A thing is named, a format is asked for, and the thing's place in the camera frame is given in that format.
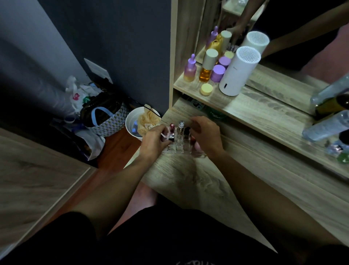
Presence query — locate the person's left hand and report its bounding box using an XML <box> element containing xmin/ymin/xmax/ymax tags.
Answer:
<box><xmin>139</xmin><ymin>124</ymin><xmax>175</xmax><ymax>162</ymax></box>

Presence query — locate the person's right hand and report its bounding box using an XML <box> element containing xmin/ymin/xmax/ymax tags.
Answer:
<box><xmin>189</xmin><ymin>116</ymin><xmax>224</xmax><ymax>160</ymax></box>

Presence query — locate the clear acrylic lipstick organizer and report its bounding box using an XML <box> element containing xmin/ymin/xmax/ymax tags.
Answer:
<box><xmin>161</xmin><ymin>126</ymin><xmax>207</xmax><ymax>159</ymax></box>

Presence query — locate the person's left forearm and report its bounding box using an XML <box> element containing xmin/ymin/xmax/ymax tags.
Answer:
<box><xmin>71</xmin><ymin>154</ymin><xmax>162</xmax><ymax>241</ymax></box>

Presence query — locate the person's right forearm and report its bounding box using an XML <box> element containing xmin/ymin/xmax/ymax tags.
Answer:
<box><xmin>204</xmin><ymin>150</ymin><xmax>344</xmax><ymax>258</ymax></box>

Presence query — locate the beige bath loofah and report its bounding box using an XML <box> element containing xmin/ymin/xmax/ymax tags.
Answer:
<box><xmin>137</xmin><ymin>109</ymin><xmax>161</xmax><ymax>136</ymax></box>

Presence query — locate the white plastic bucket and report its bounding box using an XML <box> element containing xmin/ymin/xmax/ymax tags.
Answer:
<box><xmin>125</xmin><ymin>106</ymin><xmax>161</xmax><ymax>142</ymax></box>

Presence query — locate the purple gradient dropper bottle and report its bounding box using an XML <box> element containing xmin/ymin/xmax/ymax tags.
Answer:
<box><xmin>183</xmin><ymin>54</ymin><xmax>197</xmax><ymax>82</ymax></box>

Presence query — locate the purple round jar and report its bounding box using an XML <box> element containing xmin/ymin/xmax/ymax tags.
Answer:
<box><xmin>210</xmin><ymin>64</ymin><xmax>226</xmax><ymax>83</ymax></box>

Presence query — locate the amber bottle with cream cap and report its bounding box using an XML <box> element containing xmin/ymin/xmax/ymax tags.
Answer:
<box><xmin>199</xmin><ymin>49</ymin><xmax>219</xmax><ymax>82</ymax></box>

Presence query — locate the white cylindrical humidifier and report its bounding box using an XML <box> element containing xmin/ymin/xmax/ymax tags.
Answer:
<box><xmin>219</xmin><ymin>46</ymin><xmax>262</xmax><ymax>97</ymax></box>

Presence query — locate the person's leg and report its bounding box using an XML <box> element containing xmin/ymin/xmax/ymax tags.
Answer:
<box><xmin>109</xmin><ymin>181</ymin><xmax>159</xmax><ymax>236</ymax></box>

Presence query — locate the wooden vanity table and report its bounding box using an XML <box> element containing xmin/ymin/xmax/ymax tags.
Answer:
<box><xmin>124</xmin><ymin>0</ymin><xmax>349</xmax><ymax>253</ymax></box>

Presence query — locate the white plastic bag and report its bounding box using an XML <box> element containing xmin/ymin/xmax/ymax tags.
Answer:
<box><xmin>65</xmin><ymin>76</ymin><xmax>101</xmax><ymax>114</ymax></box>

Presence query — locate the person's black clothing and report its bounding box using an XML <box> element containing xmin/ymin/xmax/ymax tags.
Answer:
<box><xmin>0</xmin><ymin>196</ymin><xmax>349</xmax><ymax>265</ymax></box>

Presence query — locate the wooden furniture top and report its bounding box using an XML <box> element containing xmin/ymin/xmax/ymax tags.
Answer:
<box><xmin>0</xmin><ymin>128</ymin><xmax>96</xmax><ymax>258</ymax></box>

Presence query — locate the dark green glass bottle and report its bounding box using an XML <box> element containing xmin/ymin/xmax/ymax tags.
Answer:
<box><xmin>315</xmin><ymin>94</ymin><xmax>349</xmax><ymax>118</ymax></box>

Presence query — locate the checkered bag with blue handles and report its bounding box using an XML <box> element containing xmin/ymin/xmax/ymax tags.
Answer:
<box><xmin>80</xmin><ymin>93</ymin><xmax>130</xmax><ymax>137</ymax></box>

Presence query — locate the wall mirror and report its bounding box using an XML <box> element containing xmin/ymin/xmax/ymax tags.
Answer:
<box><xmin>195</xmin><ymin>0</ymin><xmax>349</xmax><ymax>116</ymax></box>

